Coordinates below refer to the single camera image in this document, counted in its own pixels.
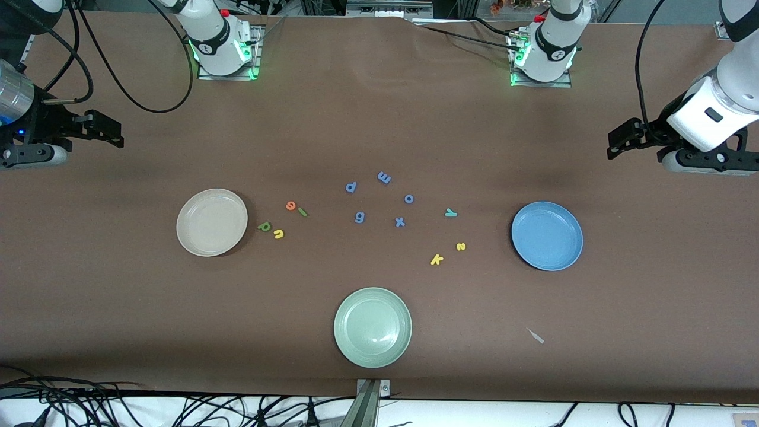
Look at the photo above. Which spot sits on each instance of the blue foam letter p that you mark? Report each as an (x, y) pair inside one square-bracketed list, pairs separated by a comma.
[(347, 188)]

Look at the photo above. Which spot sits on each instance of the beige plate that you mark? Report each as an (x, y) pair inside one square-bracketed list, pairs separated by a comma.
[(211, 222)]

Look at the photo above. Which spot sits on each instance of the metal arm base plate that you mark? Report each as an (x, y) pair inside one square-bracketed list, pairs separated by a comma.
[(207, 76), (551, 84)]

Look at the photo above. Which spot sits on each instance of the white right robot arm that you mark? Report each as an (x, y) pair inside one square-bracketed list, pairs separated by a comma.
[(213, 35)]

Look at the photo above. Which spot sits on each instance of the metal table edge bracket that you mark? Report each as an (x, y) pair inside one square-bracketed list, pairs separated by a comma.
[(367, 409)]

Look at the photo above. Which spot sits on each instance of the beige box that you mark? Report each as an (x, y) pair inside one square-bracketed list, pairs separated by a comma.
[(747, 421)]

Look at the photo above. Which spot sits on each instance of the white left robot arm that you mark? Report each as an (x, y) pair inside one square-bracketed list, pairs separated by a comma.
[(554, 41)]

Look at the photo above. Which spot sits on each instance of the blue foam letter m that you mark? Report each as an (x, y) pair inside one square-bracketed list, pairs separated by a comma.
[(384, 178)]

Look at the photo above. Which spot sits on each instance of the blue plate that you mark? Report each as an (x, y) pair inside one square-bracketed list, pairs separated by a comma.
[(547, 236)]

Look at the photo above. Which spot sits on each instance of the small white paper scrap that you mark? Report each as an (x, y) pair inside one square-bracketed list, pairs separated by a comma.
[(536, 337)]

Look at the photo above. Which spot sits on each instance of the yellow foam letter k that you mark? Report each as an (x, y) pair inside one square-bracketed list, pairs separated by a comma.
[(436, 259)]

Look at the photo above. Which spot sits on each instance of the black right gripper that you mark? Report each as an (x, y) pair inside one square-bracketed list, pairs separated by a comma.
[(42, 123)]

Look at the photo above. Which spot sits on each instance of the orange decoration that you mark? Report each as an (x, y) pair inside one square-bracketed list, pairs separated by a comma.
[(497, 6)]

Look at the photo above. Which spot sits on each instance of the green foam letter p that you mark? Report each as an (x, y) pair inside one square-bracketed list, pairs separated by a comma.
[(261, 226)]

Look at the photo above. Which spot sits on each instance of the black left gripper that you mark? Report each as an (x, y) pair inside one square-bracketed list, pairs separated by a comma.
[(657, 133)]

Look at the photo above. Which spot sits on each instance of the pale green plate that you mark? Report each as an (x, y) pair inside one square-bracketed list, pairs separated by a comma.
[(372, 327)]

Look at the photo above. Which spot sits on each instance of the brown table cover mat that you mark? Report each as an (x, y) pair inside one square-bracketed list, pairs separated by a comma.
[(379, 118)]

